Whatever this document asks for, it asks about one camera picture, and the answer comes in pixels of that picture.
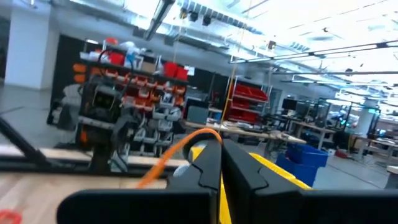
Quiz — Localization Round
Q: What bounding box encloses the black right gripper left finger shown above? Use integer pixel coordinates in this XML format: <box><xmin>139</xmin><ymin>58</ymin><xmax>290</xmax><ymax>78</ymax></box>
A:
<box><xmin>57</xmin><ymin>139</ymin><xmax>223</xmax><ymax>224</ymax></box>

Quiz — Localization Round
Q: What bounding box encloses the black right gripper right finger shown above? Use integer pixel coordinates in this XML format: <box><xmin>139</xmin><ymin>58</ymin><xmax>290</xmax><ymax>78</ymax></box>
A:
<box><xmin>223</xmin><ymin>139</ymin><xmax>398</xmax><ymax>224</ymax></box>

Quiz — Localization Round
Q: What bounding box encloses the orange rubber band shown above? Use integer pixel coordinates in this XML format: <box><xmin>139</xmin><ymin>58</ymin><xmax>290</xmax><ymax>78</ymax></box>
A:
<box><xmin>136</xmin><ymin>127</ymin><xmax>223</xmax><ymax>190</ymax></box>

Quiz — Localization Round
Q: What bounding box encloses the red coil keychain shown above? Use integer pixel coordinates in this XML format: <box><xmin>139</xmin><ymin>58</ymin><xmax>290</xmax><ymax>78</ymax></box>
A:
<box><xmin>0</xmin><ymin>209</ymin><xmax>23</xmax><ymax>224</ymax></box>

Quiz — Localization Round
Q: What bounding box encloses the yellow plastic basket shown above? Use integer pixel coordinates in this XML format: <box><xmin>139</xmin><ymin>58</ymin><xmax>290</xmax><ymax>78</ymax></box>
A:
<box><xmin>190</xmin><ymin>145</ymin><xmax>313</xmax><ymax>224</ymax></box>

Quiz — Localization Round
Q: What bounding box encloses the blue plastic bin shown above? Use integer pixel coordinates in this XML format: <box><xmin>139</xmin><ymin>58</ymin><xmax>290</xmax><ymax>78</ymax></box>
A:
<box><xmin>285</xmin><ymin>142</ymin><xmax>329</xmax><ymax>169</ymax></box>
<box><xmin>275</xmin><ymin>154</ymin><xmax>318</xmax><ymax>187</ymax></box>

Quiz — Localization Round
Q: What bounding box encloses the wooden workbench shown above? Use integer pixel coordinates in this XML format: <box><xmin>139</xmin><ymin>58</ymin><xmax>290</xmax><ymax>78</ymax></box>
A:
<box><xmin>182</xmin><ymin>119</ymin><xmax>307</xmax><ymax>158</ymax></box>

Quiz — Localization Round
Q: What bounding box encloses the grey monitor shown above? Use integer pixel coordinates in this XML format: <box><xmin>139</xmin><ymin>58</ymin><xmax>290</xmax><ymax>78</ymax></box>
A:
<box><xmin>186</xmin><ymin>105</ymin><xmax>210</xmax><ymax>124</ymax></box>

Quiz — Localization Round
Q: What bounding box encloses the red bin rack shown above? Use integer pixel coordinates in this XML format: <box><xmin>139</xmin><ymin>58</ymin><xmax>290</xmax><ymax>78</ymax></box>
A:
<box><xmin>223</xmin><ymin>77</ymin><xmax>270</xmax><ymax>125</ymax></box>

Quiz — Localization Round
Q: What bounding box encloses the metal shelf with parts bins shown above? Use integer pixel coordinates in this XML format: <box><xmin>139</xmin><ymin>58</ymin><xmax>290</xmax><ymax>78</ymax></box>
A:
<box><xmin>73</xmin><ymin>37</ymin><xmax>191</xmax><ymax>156</ymax></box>

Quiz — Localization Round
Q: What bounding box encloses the black panel with orange shapes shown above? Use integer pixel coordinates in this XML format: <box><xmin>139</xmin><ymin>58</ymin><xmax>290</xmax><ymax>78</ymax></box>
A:
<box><xmin>51</xmin><ymin>34</ymin><xmax>94</xmax><ymax>103</ymax></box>

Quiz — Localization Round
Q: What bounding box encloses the yellow hanging cable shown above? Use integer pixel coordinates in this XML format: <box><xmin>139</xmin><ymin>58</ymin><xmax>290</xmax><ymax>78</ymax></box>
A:
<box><xmin>217</xmin><ymin>24</ymin><xmax>247</xmax><ymax>135</ymax></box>

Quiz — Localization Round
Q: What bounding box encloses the black aluminium table frame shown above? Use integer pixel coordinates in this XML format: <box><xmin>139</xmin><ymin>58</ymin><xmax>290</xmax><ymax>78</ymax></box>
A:
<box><xmin>0</xmin><ymin>116</ymin><xmax>187</xmax><ymax>179</ymax></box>

